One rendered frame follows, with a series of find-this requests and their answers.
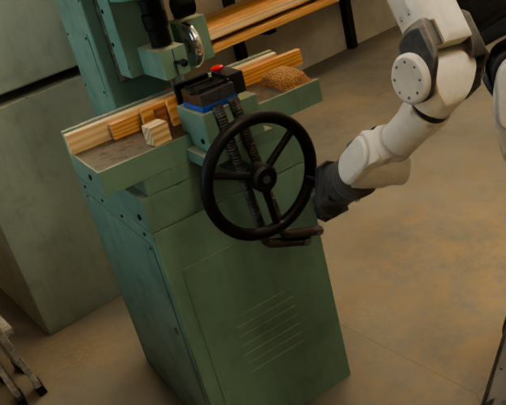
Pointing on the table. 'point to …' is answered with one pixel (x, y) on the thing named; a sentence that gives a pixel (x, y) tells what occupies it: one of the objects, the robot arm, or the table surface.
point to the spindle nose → (155, 22)
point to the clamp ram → (187, 85)
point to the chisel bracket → (163, 60)
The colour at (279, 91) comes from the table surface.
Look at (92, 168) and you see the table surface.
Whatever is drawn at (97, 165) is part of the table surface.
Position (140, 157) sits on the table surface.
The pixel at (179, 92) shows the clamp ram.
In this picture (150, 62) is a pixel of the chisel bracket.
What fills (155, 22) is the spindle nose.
